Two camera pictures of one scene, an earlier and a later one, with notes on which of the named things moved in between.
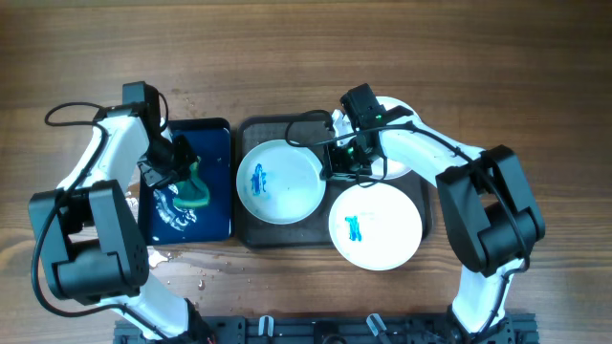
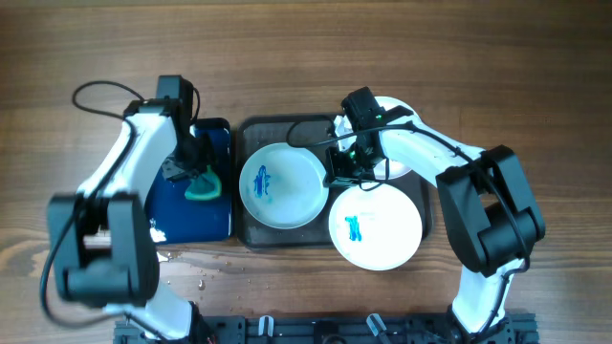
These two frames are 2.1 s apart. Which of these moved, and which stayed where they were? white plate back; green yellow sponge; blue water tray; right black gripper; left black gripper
Moved: green yellow sponge; left black gripper
Stayed: right black gripper; blue water tray; white plate back
